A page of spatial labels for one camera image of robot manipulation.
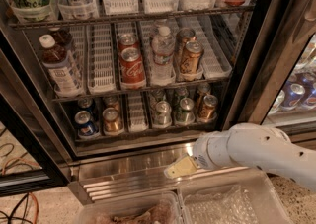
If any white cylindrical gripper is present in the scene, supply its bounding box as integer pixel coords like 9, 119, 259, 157
164, 140, 210, 179

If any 7up can shelf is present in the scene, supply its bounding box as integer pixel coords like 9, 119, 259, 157
153, 101, 172, 128
150, 89, 166, 109

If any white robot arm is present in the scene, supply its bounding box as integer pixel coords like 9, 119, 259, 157
164, 123, 316, 191

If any front green soda can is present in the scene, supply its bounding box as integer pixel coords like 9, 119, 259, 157
175, 98, 195, 124

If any green soda can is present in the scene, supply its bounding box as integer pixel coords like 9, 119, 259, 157
175, 98, 195, 124
173, 87, 189, 107

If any front gold can bottom right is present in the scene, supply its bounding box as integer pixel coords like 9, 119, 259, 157
197, 95, 218, 121

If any gold can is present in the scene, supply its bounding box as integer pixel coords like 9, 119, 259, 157
103, 108, 123, 134
195, 83, 211, 108
103, 96, 120, 111
197, 95, 218, 121

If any rear green soda can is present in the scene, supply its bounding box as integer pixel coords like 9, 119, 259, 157
173, 87, 189, 107

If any empty white tray bottom shelf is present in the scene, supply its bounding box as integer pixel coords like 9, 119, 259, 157
127, 92, 149, 132

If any rear gold can bottom right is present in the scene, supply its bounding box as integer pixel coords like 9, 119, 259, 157
195, 83, 211, 108

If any front gold can bottom left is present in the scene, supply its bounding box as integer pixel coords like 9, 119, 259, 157
103, 108, 123, 134

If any steel fridge bottom grille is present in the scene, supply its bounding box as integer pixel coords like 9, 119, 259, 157
68, 142, 238, 205

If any rear gold can bottom left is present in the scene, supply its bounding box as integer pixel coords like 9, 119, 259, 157
103, 96, 120, 111

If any front red coca-cola can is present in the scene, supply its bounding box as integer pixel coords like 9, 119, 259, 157
119, 47, 146, 89

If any red coca-cola can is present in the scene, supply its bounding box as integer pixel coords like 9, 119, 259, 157
119, 47, 146, 89
118, 34, 139, 52

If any front blue pepsi can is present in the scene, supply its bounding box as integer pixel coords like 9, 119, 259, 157
75, 111, 99, 137

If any blue pepsi can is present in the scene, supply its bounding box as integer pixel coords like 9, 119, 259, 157
75, 111, 99, 137
77, 98, 98, 118

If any front gold can middle shelf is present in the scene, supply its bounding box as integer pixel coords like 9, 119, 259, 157
180, 40, 204, 74

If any gold can shelf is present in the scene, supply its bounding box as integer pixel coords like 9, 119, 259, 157
180, 40, 204, 74
175, 27, 197, 63

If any right fridge glass door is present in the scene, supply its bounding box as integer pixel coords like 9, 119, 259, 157
224, 0, 316, 145

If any rear blue pepsi can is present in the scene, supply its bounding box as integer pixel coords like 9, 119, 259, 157
77, 98, 98, 118

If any pepsi can behind right door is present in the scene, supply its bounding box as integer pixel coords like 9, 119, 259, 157
281, 83, 305, 110

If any rear gold can middle shelf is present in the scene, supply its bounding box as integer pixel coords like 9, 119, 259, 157
175, 27, 197, 63

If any rear red coca-cola can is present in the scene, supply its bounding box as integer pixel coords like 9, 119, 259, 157
118, 34, 139, 52

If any left open fridge door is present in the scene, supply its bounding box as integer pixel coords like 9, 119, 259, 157
0, 29, 71, 196

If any empty white tray middle shelf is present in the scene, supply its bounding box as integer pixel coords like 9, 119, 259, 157
87, 24, 116, 95

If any left clear plastic bin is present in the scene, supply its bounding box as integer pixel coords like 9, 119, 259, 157
73, 191, 184, 224

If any clear plastic bin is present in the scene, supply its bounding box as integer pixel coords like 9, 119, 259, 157
178, 168, 293, 224
73, 191, 184, 224

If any right clear plastic bin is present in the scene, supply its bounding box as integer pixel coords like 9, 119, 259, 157
178, 168, 293, 224

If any bubble wrap sheet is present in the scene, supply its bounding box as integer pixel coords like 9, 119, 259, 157
184, 185, 259, 224

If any clear water bottle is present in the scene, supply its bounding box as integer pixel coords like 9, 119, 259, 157
151, 26, 175, 81

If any front iced tea bottle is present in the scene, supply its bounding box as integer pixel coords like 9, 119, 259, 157
39, 35, 83, 98

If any iced tea bottle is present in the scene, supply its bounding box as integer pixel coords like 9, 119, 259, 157
39, 35, 83, 98
49, 27, 75, 51

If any rear iced tea bottle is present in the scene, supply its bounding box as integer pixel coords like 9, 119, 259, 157
49, 27, 75, 51

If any orange cable on floor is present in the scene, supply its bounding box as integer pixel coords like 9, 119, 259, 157
0, 156, 42, 224

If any black cable on floor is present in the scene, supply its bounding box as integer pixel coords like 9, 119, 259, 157
0, 125, 31, 224

